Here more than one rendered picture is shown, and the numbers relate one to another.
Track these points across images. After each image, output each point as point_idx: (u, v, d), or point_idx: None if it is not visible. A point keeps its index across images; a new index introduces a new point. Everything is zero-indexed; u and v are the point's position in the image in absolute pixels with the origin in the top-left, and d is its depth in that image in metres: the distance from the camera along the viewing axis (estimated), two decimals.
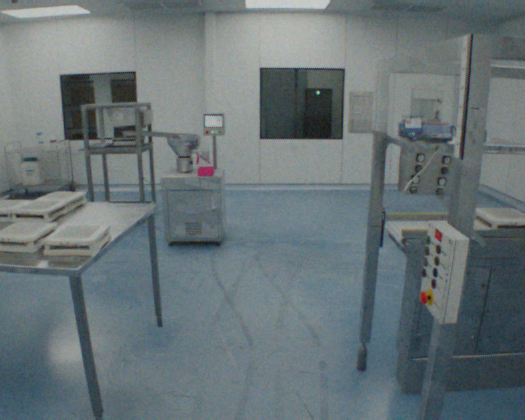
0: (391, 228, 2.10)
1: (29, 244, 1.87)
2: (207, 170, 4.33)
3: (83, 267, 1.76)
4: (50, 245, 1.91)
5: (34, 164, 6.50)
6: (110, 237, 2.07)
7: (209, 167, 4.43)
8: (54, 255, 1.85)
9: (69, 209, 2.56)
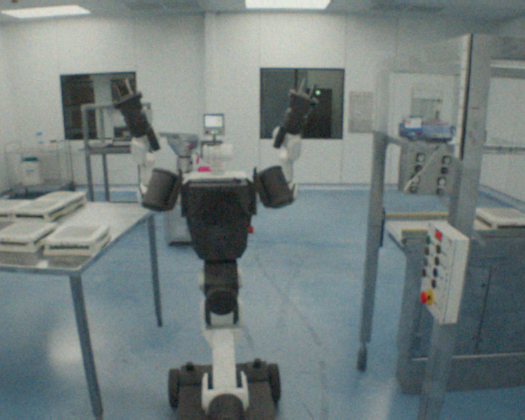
0: (391, 228, 2.10)
1: (29, 244, 1.87)
2: (207, 170, 4.33)
3: (83, 267, 1.76)
4: (50, 245, 1.91)
5: (34, 164, 6.50)
6: (110, 237, 2.07)
7: (209, 167, 4.43)
8: (54, 255, 1.85)
9: (69, 209, 2.56)
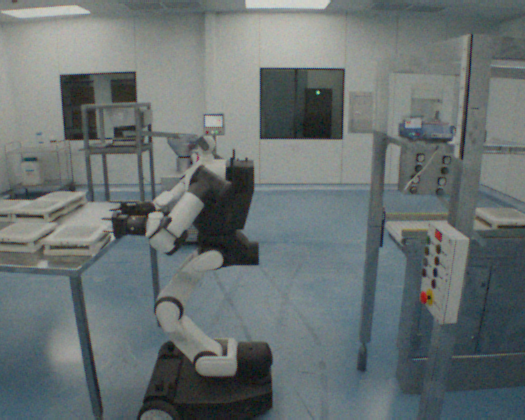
0: (391, 228, 2.10)
1: (29, 244, 1.87)
2: None
3: (83, 267, 1.76)
4: (50, 245, 1.91)
5: (34, 164, 6.50)
6: (110, 237, 2.07)
7: None
8: (54, 255, 1.85)
9: (69, 209, 2.56)
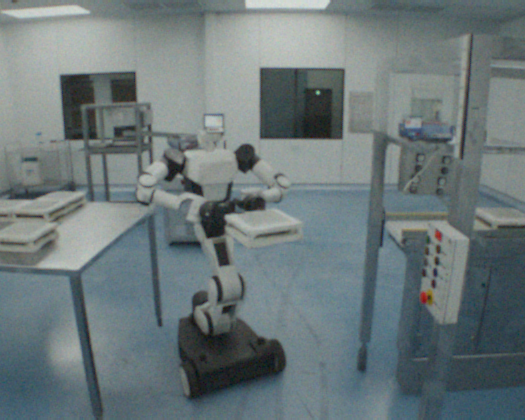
0: (391, 228, 2.10)
1: (29, 244, 1.87)
2: None
3: (83, 267, 1.76)
4: (288, 236, 1.70)
5: (34, 164, 6.50)
6: None
7: None
8: None
9: (69, 209, 2.56)
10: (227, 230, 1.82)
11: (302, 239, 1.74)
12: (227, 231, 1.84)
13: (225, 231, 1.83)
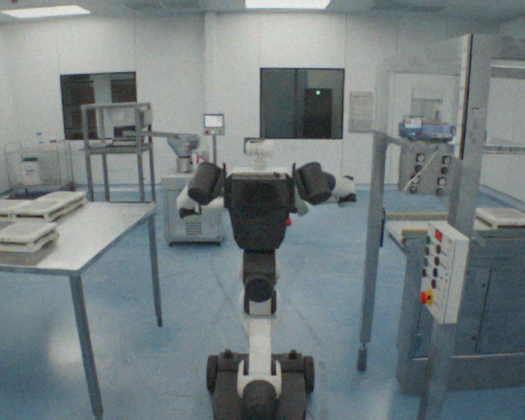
0: (391, 228, 2.10)
1: (29, 244, 1.87)
2: None
3: (83, 267, 1.76)
4: None
5: (34, 164, 6.50)
6: None
7: None
8: None
9: (69, 209, 2.56)
10: None
11: None
12: None
13: None
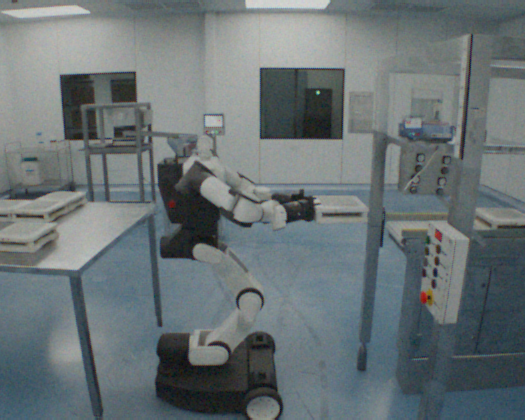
0: (391, 228, 2.10)
1: (29, 244, 1.87)
2: None
3: (83, 267, 1.76)
4: None
5: (34, 164, 6.50)
6: (314, 219, 1.97)
7: None
8: None
9: (69, 209, 2.56)
10: (321, 221, 1.95)
11: None
12: (317, 223, 1.95)
13: (318, 223, 1.95)
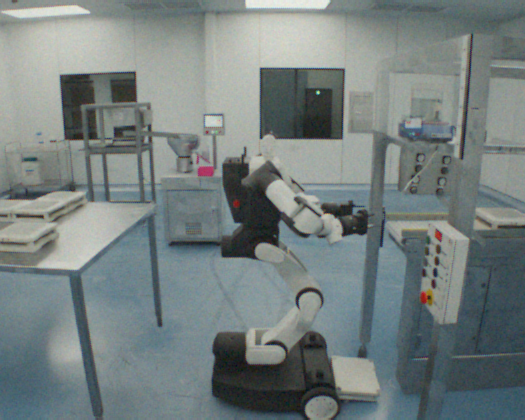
0: (391, 228, 2.10)
1: (29, 244, 1.87)
2: (207, 170, 4.33)
3: (83, 267, 1.76)
4: (332, 367, 2.31)
5: (34, 164, 6.50)
6: None
7: (209, 167, 4.43)
8: (339, 356, 2.36)
9: (69, 209, 2.56)
10: (375, 394, 2.16)
11: (332, 355, 2.36)
12: (379, 392, 2.16)
13: (379, 393, 2.16)
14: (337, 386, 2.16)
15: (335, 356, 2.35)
